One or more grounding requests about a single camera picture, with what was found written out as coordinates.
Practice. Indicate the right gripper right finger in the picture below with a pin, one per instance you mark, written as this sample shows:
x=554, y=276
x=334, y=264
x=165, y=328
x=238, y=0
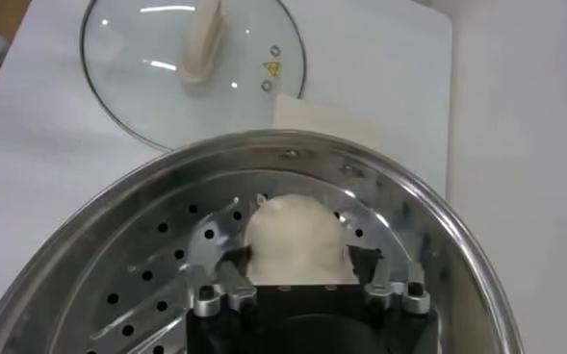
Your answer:
x=374, y=288

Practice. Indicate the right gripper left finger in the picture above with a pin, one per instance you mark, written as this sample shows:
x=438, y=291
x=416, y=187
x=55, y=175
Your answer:
x=237, y=288

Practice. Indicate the white steamed baozi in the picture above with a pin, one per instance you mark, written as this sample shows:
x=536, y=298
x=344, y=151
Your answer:
x=295, y=240

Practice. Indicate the perforated steel steamer basket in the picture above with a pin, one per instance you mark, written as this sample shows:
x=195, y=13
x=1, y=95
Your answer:
x=143, y=202

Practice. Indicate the round glass pot lid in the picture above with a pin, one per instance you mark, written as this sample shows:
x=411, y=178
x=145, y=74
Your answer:
x=134, y=86

